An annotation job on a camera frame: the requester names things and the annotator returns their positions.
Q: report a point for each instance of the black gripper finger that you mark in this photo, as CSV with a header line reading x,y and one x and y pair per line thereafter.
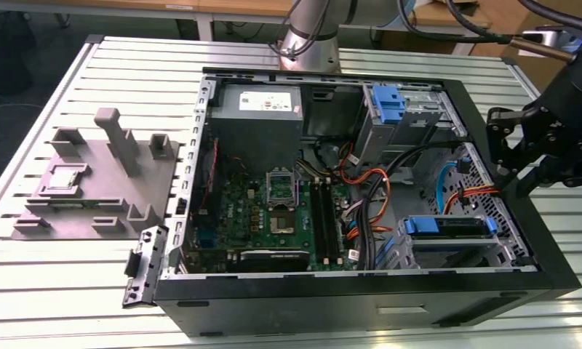
x,y
497,145
529,185

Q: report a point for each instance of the brown wooden cabinet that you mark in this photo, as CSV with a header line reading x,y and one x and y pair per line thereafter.
x,y
503,16

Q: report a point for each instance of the black RAM slot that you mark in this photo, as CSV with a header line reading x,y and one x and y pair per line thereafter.
x,y
321,221
333,221

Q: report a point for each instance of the green RAM stick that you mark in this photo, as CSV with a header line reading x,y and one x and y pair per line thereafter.
x,y
73,205

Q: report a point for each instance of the grey optical drive cage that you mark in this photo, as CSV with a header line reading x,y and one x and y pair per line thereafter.
x,y
417,120

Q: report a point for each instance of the thin locking lever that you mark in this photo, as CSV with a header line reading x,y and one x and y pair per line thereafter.
x,y
297,192

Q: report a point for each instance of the CPU socket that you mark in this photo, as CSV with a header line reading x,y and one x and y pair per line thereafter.
x,y
284,225

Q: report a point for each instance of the wooden desk white frame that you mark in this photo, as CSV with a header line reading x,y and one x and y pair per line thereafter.
x,y
126,6
432,16

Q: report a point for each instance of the silver CPU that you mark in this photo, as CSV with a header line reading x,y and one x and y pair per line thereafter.
x,y
63,179

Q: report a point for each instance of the hard disk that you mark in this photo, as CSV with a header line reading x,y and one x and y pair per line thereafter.
x,y
423,226

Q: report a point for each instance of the black open PC case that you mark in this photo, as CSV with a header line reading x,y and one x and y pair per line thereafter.
x,y
321,305

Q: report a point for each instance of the grey parts rack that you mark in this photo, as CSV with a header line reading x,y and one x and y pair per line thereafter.
x,y
111,196

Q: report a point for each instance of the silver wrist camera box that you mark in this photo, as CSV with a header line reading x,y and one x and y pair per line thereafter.
x,y
544,36

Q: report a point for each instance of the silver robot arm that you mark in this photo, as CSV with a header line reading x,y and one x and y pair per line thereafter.
x,y
310,36

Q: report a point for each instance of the blue plastic drive latch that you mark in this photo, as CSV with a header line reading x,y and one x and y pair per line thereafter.
x,y
388,105

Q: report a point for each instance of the grey metal disk bay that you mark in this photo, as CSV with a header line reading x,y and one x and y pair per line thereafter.
x,y
467,240

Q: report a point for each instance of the green motherboard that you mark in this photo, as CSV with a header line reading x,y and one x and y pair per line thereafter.
x,y
238,214

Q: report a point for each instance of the black graphics card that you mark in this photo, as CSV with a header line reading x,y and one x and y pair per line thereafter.
x,y
272,259

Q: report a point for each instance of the grey power supply unit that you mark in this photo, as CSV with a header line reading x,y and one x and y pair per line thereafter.
x,y
257,138

